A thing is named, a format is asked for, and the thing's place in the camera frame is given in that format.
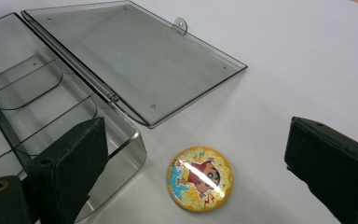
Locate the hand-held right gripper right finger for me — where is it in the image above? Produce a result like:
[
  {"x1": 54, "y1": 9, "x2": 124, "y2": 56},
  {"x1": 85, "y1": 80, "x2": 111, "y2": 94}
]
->
[{"x1": 283, "y1": 117, "x2": 358, "y2": 224}]

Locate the transparent grey plastic compartment box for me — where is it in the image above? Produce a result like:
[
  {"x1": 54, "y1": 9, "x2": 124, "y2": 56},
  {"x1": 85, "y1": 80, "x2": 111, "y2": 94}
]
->
[{"x1": 0, "y1": 0, "x2": 249, "y2": 223}]

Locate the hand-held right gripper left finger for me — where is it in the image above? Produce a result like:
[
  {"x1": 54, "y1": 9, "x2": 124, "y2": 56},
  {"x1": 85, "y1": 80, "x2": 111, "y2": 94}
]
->
[{"x1": 25, "y1": 117, "x2": 110, "y2": 224}]

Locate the yellow round cartoon badge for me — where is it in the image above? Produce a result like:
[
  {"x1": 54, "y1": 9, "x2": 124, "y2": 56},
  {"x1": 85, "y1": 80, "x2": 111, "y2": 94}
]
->
[{"x1": 166, "y1": 146, "x2": 234, "y2": 214}]

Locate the white board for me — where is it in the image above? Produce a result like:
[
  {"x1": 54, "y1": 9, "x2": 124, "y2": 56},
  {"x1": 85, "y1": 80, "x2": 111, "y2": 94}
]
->
[{"x1": 0, "y1": 0, "x2": 358, "y2": 224}]

